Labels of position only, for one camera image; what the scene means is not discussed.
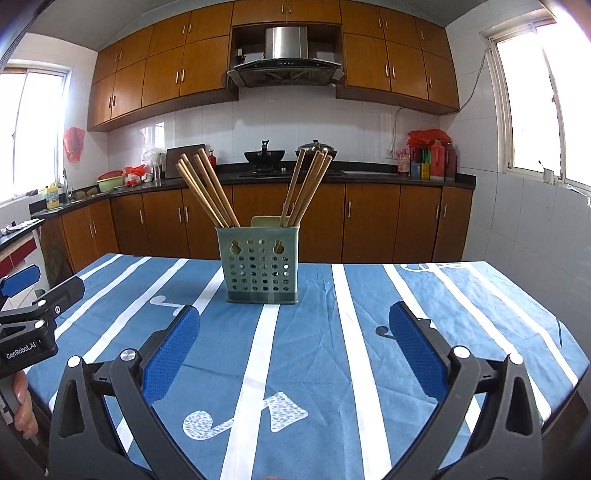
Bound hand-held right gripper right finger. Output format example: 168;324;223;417
389;301;544;480

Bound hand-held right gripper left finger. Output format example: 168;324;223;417
46;304;205;480

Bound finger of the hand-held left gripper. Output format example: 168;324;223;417
0;264;42;299
0;275;86;330

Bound pale green utensil holder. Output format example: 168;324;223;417
216;215;301;305

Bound bunch of chopsticks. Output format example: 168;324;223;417
175;148;334;229

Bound person's left hand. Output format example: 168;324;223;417
13;371;39;440

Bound white red low cabinet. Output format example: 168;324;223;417
0;231;41;278

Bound blue white striped tablecloth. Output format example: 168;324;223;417
21;253;580;480

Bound green basin with red lid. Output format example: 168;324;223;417
98;171;125;193

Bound brown wooden base cabinets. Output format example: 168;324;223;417
34;182;474;274

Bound small kitchen window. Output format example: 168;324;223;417
0;68;72;206

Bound red hanging plastic bag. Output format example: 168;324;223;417
63;127;86;162

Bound dark wooden cutting board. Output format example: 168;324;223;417
164;147;207;168

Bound black kitchen countertop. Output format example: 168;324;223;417
30;164;476;220

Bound black gas stove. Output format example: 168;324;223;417
238;167;345;179

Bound red bag over bottles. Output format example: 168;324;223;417
407;129;452;147

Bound black wok with lid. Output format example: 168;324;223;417
295;140;338;163

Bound large kitchen window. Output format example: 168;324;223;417
480;7;591;186

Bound steel range hood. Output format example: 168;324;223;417
226;26;345;88

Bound black wok with handle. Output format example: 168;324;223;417
244;138;287;168

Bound white wall cable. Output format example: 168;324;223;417
390;46;490;155

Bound brown wooden wall cabinets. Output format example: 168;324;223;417
87;0;461;133

